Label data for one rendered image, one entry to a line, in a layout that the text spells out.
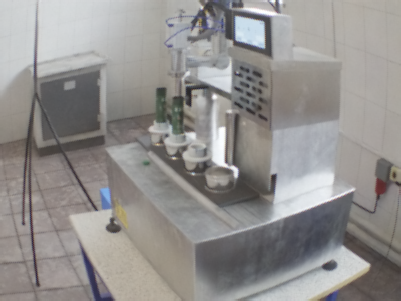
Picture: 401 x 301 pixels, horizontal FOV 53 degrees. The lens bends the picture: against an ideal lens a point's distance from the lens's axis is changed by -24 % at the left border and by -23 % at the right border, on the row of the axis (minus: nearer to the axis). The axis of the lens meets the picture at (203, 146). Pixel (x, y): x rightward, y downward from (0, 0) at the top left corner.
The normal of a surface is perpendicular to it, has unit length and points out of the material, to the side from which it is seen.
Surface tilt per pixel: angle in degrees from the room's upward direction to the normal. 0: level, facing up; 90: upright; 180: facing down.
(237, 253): 90
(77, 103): 90
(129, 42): 90
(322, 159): 90
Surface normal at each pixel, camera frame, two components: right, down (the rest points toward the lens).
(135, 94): 0.47, 0.32
